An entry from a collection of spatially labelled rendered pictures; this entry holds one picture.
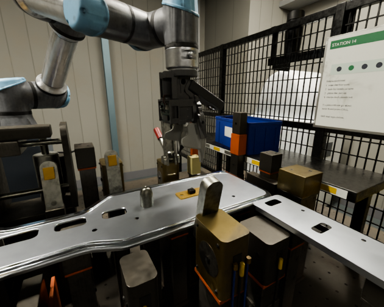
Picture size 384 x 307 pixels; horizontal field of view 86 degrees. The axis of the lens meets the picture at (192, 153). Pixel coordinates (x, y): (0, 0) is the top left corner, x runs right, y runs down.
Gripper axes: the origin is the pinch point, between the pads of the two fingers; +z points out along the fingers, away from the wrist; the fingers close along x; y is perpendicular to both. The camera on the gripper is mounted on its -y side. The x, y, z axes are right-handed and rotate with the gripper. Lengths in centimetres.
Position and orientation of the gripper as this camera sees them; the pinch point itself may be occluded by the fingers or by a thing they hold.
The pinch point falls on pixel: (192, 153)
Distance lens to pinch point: 53.9
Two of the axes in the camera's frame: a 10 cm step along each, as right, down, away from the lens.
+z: 0.2, 9.6, 2.7
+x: 4.9, 2.3, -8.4
